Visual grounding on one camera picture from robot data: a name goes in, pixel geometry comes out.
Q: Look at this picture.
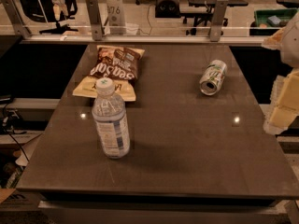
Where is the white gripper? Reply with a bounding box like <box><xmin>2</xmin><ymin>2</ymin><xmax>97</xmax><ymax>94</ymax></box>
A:
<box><xmin>262</xmin><ymin>12</ymin><xmax>299</xmax><ymax>128</ymax></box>

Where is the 7up soda can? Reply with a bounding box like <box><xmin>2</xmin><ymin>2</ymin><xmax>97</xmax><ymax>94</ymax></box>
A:
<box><xmin>199</xmin><ymin>60</ymin><xmax>227</xmax><ymax>96</ymax></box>

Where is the green plastic bin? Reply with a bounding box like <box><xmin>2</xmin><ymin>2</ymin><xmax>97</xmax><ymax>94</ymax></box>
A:
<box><xmin>249</xmin><ymin>8</ymin><xmax>298</xmax><ymax>35</ymax></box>

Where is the black box with speakers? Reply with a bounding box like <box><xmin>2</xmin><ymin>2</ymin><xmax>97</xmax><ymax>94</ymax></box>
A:
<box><xmin>155</xmin><ymin>0</ymin><xmax>180</xmax><ymax>18</ymax></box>

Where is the brown sea salt chip bag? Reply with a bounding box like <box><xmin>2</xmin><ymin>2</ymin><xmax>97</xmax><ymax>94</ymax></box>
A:
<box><xmin>90</xmin><ymin>45</ymin><xmax>145</xmax><ymax>80</ymax></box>

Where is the white numbered pillar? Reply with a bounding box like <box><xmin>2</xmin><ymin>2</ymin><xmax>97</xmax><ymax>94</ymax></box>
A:
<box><xmin>106</xmin><ymin>0</ymin><xmax>126</xmax><ymax>35</ymax></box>

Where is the clear plastic water bottle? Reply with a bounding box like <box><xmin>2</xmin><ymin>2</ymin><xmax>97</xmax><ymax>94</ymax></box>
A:
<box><xmin>92</xmin><ymin>77</ymin><xmax>130</xmax><ymax>159</ymax></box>

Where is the yellow chip bag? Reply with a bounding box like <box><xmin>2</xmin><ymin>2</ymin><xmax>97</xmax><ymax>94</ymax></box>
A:
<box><xmin>73</xmin><ymin>76</ymin><xmax>136</xmax><ymax>102</ymax></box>

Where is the black stand base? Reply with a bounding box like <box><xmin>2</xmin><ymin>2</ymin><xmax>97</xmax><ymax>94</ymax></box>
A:
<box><xmin>39</xmin><ymin>21</ymin><xmax>78</xmax><ymax>35</ymax></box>

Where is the middle metal rail bracket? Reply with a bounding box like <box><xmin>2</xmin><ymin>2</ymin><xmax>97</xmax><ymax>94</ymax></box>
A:
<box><xmin>86</xmin><ymin>0</ymin><xmax>104</xmax><ymax>41</ymax></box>

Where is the left metal rail bracket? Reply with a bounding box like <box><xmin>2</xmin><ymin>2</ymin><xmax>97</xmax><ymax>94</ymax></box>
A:
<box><xmin>0</xmin><ymin>0</ymin><xmax>31</xmax><ymax>39</ymax></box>

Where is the black cable on left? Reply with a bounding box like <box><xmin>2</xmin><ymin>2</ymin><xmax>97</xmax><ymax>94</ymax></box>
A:
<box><xmin>1</xmin><ymin>101</ymin><xmax>31</xmax><ymax>163</ymax></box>

